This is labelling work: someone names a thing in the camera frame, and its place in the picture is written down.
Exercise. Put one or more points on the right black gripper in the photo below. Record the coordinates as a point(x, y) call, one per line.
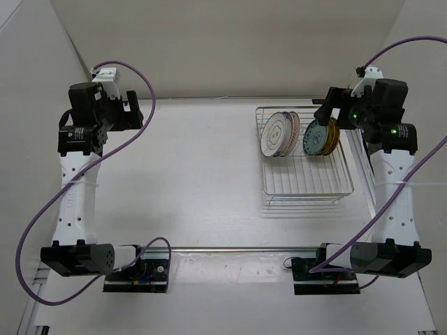
point(339, 98)

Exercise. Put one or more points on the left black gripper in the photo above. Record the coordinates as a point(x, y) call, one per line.
point(128, 119)

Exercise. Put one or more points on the blue floral plate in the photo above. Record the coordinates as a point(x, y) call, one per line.
point(315, 138)

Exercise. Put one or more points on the yellow plate with black symbols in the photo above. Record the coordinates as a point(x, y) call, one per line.
point(331, 136)

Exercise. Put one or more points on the white plate orange sunburst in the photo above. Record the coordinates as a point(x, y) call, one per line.
point(295, 133)

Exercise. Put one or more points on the white plate with flower outline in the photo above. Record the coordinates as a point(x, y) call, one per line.
point(273, 135)

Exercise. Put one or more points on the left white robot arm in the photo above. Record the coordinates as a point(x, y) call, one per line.
point(83, 132)

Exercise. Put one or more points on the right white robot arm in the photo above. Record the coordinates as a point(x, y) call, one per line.
point(389, 244)

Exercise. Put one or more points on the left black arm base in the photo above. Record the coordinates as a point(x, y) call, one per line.
point(150, 274)

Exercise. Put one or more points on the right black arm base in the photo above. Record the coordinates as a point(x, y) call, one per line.
point(331, 283)

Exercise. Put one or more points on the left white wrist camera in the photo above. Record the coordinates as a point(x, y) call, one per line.
point(109, 78)

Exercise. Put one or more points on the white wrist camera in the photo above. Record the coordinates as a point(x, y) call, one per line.
point(109, 78)
point(368, 76)

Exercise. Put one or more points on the silver wire dish rack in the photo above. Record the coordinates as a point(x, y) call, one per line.
point(299, 179)

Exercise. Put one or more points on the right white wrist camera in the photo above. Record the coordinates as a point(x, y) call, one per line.
point(368, 76)

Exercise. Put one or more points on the white cable tie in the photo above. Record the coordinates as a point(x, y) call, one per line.
point(411, 183)

